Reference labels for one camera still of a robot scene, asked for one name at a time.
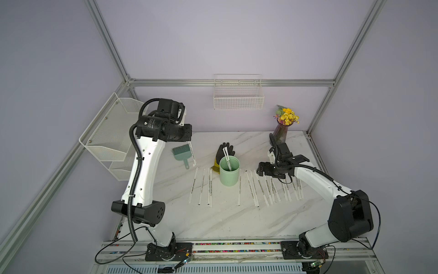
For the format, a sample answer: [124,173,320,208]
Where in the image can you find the aluminium front rail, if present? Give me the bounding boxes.
[95,238,376,264]

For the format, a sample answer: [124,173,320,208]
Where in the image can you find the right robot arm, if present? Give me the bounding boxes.
[256,134,375,259]

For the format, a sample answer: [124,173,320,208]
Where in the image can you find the white wire wall basket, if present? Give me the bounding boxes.
[213,74,265,110]

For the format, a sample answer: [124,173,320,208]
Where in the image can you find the straw thirteenth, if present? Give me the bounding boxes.
[209,168,213,207]

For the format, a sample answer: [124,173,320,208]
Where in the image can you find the white two-tier mesh shelf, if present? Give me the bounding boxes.
[79,93,143,181]

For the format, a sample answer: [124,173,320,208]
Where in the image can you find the bundle of wrapped straws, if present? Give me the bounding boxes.
[222,146,232,171]

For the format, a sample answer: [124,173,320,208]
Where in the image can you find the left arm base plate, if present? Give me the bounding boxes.
[145,242,193,261]

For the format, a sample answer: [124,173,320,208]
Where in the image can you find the yellow flower bouquet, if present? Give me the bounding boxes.
[274,105,300,126]

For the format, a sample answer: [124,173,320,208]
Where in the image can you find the straw sixteenth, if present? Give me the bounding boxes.
[188,141,197,167]

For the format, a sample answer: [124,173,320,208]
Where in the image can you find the black yellow work glove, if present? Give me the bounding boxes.
[211,142,236,172]

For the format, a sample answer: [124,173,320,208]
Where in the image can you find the straw eleventh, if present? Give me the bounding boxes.
[297,179,303,200]

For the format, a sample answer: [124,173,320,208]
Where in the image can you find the green storage cup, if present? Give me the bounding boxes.
[219,156,241,187]

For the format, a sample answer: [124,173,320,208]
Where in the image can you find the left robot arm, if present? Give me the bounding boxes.
[111,98,192,261]

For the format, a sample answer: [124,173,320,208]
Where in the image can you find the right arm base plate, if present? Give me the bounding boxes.
[280,240,329,260]

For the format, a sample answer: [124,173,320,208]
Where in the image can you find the green hand brush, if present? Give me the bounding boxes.
[172,145,192,170]

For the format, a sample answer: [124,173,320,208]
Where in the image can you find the purple glass vase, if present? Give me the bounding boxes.
[273,120,291,144]

